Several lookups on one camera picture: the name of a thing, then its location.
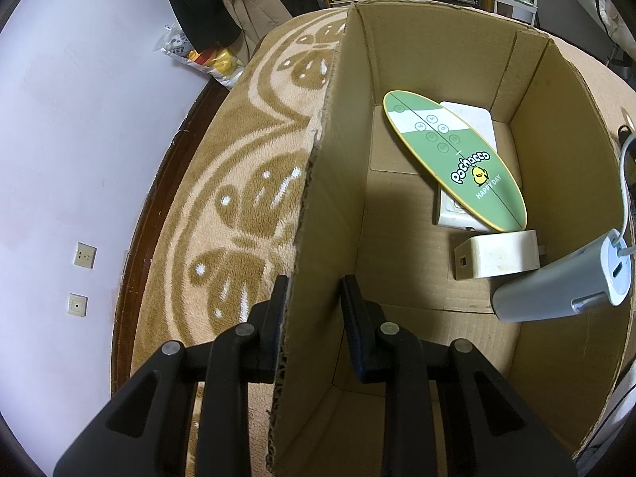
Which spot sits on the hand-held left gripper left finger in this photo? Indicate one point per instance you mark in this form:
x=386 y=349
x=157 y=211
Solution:
x=271 y=338

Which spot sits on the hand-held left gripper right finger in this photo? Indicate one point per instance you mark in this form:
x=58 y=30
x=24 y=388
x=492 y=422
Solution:
x=362 y=343

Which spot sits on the cardboard box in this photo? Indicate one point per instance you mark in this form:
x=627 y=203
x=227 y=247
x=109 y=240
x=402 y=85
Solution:
x=422 y=283

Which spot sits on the white charger adapter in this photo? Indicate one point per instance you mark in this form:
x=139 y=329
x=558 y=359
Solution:
x=497 y=256

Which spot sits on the light blue power bank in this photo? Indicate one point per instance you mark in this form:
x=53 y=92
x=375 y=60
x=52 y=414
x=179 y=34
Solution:
x=546 y=288

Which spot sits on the small oval skateboard deck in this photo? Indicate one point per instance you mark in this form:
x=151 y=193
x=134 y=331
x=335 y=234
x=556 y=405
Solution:
x=447 y=159

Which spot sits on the white rectangular device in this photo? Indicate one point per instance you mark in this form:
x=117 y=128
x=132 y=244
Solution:
x=477 y=119

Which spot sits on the plastic snack bag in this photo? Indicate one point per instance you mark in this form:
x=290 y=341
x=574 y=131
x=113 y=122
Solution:
x=218 y=62

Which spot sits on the beige coat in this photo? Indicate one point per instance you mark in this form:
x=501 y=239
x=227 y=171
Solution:
x=258 y=10

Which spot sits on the black coat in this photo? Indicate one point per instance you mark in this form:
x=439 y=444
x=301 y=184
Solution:
x=198 y=0

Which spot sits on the dark wooden bed frame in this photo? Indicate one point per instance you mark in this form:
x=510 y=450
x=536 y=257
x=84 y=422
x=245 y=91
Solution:
x=149 y=218

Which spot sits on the beige wall socket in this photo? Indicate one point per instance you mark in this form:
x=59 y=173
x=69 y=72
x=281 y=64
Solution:
x=78 y=304
x=85 y=255

